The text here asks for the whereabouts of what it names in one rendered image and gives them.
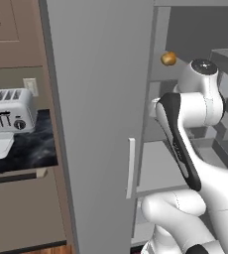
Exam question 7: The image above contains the white fridge door handle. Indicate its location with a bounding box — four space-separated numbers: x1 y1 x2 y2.
125 137 137 200

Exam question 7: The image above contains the grey fridge door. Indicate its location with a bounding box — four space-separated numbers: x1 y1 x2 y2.
38 0 156 254

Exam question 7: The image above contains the white wall socket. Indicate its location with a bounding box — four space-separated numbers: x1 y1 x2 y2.
22 77 40 98

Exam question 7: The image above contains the brown base cupboard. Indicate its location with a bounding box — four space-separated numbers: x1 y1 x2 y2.
0 166 75 254

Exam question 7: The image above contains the brown wall cupboard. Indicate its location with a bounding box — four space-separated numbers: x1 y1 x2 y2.
0 0 47 69

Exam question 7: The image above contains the silver four-slot toaster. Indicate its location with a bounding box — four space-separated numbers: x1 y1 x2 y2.
0 87 38 135

